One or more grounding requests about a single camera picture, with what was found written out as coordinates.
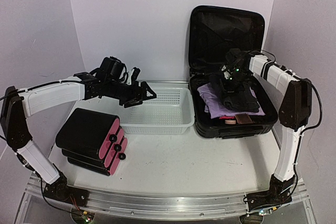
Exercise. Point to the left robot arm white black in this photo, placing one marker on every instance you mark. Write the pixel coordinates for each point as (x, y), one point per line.
(21, 105)

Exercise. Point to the purple shirt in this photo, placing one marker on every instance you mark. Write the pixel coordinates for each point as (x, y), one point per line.
(215, 108)

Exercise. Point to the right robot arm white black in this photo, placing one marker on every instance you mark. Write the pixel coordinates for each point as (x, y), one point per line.
(295, 108)

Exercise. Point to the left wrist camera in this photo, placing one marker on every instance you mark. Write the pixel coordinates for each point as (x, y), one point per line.
(112, 67)

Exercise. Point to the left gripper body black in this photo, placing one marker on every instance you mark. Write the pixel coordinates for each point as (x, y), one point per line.
(124, 95)

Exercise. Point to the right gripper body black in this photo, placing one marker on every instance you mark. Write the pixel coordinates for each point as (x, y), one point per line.
(234, 83)

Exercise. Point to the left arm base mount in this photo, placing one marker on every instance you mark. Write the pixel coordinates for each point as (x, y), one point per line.
(62, 192)

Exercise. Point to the small red item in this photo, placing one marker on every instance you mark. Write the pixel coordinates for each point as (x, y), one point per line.
(227, 117)

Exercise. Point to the brown leather wallet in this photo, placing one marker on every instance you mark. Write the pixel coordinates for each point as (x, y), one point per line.
(243, 119)

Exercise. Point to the aluminium front rail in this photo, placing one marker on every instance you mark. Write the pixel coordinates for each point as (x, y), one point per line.
(166, 207)

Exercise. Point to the white perforated plastic basket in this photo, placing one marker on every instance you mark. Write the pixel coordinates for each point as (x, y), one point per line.
(170, 113)

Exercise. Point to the black jeans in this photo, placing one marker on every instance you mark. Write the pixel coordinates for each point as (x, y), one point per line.
(249, 105)

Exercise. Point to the small round pink tin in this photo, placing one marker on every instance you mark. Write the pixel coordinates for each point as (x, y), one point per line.
(230, 122)

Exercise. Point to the black ribbed hard suitcase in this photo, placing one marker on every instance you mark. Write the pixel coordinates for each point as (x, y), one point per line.
(213, 32)

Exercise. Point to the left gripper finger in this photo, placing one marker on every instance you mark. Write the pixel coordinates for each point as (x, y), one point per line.
(147, 92)
(127, 103)

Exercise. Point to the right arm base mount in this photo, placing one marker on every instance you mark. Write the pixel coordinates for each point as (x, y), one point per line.
(278, 193)

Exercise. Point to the black pink small suitcase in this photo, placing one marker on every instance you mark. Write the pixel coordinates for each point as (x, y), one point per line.
(93, 140)

